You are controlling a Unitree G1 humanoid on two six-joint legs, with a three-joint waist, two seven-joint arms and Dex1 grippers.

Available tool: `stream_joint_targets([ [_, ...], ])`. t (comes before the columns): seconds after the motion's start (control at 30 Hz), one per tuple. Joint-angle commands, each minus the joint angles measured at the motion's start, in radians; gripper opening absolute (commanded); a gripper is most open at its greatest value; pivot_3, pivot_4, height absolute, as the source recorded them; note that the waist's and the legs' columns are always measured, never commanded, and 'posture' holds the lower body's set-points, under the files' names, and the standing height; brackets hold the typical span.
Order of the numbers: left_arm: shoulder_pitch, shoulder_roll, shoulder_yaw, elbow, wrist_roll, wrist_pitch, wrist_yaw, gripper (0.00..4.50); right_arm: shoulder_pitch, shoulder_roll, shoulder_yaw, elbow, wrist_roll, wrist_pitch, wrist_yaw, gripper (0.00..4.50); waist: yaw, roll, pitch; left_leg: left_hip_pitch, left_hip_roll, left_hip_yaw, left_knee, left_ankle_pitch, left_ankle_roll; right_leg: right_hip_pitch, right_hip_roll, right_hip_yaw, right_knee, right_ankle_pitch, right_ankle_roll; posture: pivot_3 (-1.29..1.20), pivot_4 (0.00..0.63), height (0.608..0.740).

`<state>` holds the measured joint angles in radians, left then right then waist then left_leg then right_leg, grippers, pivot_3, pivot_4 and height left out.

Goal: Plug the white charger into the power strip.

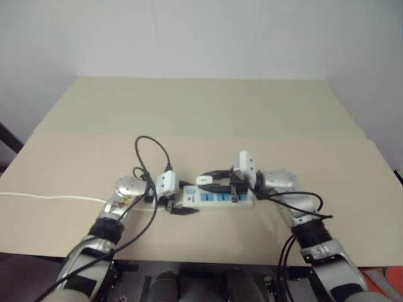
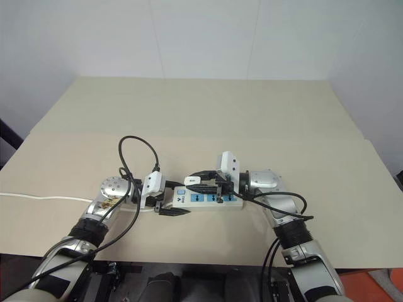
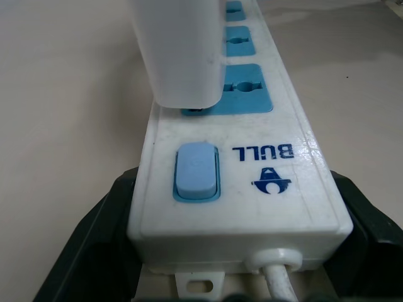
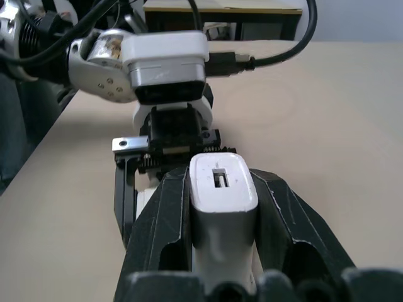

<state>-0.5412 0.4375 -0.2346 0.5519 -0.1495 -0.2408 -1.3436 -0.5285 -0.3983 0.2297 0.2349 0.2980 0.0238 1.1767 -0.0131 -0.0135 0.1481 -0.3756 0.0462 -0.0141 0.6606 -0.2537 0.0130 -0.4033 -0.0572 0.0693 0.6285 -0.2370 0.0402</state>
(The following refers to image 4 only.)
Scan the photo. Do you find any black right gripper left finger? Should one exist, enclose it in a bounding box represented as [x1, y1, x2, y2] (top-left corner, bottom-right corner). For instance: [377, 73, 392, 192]
[121, 166, 194, 275]

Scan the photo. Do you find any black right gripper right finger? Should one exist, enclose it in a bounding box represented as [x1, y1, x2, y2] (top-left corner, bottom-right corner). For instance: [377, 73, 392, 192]
[249, 168, 357, 275]

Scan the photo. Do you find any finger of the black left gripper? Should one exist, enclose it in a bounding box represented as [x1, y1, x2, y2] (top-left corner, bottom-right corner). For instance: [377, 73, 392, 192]
[113, 155, 139, 249]

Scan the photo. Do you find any white USB charger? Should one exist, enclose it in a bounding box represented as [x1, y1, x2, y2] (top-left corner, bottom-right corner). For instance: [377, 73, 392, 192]
[188, 152, 259, 295]

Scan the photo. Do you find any wooden top desk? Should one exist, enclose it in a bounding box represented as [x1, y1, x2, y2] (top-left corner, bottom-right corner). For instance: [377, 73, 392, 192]
[143, 0, 304, 42]

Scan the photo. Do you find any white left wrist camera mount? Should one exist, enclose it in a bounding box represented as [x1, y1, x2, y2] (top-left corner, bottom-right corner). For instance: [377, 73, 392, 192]
[121, 30, 215, 135]

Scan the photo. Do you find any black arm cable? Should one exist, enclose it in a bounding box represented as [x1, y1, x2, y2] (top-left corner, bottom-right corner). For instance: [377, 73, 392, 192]
[188, 0, 203, 33]
[0, 0, 110, 69]

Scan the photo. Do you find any black camera USB cable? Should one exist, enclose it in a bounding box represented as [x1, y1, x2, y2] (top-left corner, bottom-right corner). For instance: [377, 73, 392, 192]
[206, 0, 317, 78]

